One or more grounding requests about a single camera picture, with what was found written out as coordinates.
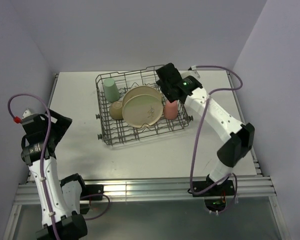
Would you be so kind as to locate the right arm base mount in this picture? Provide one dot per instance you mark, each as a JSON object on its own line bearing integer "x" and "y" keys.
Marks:
{"x": 218, "y": 198}

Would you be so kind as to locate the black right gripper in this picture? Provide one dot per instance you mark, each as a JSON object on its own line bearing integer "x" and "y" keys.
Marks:
{"x": 163, "y": 88}

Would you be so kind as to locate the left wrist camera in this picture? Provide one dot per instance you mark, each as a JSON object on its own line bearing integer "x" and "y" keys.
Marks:
{"x": 27, "y": 112}

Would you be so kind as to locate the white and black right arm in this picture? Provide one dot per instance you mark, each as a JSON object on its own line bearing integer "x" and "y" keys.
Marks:
{"x": 237, "y": 137}

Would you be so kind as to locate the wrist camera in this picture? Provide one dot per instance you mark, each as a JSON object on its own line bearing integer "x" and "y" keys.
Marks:
{"x": 27, "y": 112}
{"x": 193, "y": 72}

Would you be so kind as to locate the pale green cup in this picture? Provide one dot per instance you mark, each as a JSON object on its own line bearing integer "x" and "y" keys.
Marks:
{"x": 111, "y": 91}

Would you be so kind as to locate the black bowl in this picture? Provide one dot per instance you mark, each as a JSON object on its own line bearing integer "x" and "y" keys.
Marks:
{"x": 115, "y": 110}

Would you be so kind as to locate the grey wire dish rack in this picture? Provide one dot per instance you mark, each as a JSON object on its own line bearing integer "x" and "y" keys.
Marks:
{"x": 118, "y": 131}

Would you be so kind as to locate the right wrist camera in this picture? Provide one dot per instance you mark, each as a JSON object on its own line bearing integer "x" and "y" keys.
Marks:
{"x": 193, "y": 72}

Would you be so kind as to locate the pink cup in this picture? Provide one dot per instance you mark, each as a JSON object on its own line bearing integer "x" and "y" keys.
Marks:
{"x": 170, "y": 111}

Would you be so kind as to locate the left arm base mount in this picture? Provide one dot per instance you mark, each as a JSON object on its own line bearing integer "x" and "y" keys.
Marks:
{"x": 92, "y": 193}

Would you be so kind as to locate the aluminium rail frame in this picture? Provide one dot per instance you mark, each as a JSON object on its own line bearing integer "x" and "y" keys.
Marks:
{"x": 155, "y": 189}

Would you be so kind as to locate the large pink green plate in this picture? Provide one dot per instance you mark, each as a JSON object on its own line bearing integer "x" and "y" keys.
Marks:
{"x": 141, "y": 90}

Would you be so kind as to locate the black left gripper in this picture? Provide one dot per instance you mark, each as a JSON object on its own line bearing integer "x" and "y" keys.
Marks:
{"x": 61, "y": 125}

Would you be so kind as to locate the small cream plate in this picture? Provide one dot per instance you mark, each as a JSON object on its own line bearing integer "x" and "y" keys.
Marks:
{"x": 142, "y": 110}

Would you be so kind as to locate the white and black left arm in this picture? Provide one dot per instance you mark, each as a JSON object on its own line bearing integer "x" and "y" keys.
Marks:
{"x": 59, "y": 199}

